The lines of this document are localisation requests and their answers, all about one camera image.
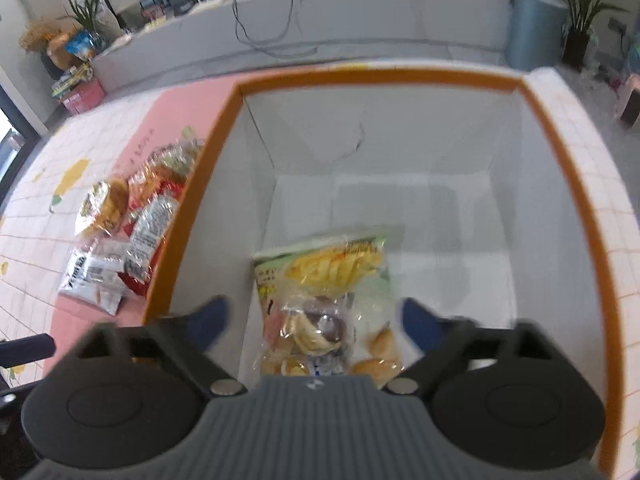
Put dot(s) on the orange stick snack packet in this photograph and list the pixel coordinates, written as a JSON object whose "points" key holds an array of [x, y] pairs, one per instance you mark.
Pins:
{"points": [[155, 180]]}

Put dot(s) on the pale yellow pastry bag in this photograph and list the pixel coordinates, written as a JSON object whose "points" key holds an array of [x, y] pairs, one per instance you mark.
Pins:
{"points": [[325, 265]]}

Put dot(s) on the pink table runner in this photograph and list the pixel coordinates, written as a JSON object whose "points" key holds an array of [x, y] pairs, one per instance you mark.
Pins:
{"points": [[150, 125]]}

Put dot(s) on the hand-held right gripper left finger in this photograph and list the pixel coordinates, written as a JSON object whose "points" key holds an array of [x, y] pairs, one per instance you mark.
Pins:
{"points": [[210, 321]]}

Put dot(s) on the clear packet of white balls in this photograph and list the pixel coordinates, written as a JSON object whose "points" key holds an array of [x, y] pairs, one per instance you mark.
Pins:
{"points": [[111, 256]]}

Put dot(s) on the grey tv console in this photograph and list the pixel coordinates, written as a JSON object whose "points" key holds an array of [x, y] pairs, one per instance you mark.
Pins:
{"points": [[375, 15]]}

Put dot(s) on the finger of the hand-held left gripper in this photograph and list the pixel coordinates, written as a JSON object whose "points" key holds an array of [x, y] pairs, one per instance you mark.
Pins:
{"points": [[27, 350]]}

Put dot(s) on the clear packet brown pastry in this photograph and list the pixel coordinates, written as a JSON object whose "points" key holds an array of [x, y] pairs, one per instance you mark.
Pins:
{"points": [[325, 330]]}

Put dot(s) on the white box with orange rim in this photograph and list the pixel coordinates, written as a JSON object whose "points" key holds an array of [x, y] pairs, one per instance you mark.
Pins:
{"points": [[400, 135]]}

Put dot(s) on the blue snack bag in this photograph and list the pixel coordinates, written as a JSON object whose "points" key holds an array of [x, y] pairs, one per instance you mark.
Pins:
{"points": [[82, 45]]}

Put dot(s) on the green grass potted plant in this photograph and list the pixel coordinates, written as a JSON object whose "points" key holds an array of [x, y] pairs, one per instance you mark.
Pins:
{"points": [[87, 15]]}

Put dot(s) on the yellow waffle snack packet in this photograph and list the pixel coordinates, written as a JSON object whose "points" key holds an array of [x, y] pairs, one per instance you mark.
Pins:
{"points": [[100, 210]]}

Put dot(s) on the small pink heater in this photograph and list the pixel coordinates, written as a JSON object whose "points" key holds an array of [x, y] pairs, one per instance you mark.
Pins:
{"points": [[629, 100]]}

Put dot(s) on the stack of books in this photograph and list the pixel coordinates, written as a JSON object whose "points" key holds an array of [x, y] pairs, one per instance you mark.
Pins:
{"points": [[72, 80]]}

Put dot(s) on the dried flower bunch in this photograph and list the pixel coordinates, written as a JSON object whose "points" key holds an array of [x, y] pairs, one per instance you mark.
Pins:
{"points": [[37, 35]]}

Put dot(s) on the long-leaf plant black pot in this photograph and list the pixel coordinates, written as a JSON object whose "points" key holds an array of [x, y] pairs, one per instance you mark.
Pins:
{"points": [[577, 45]]}

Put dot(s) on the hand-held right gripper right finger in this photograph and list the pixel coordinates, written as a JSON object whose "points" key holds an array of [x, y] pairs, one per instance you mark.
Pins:
{"points": [[419, 322]]}

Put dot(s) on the orange vase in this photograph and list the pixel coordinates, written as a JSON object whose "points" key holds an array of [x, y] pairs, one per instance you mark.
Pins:
{"points": [[62, 52]]}

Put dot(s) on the pink storage box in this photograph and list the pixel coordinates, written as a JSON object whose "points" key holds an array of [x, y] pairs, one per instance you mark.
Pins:
{"points": [[82, 97]]}

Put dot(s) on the blue-grey trash can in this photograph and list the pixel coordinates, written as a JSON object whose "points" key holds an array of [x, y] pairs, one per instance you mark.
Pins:
{"points": [[535, 27]]}

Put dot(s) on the white packet black print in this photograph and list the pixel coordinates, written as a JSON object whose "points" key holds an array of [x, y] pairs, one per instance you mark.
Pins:
{"points": [[85, 276]]}

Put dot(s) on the red packet white label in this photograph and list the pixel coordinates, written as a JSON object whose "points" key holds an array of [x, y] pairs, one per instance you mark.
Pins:
{"points": [[150, 230]]}

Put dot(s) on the window with dark frame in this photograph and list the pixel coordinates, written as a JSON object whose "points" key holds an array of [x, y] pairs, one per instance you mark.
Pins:
{"points": [[12, 135]]}

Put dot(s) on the clear greenish snack packet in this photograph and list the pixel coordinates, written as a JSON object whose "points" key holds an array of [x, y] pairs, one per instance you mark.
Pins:
{"points": [[180, 152]]}

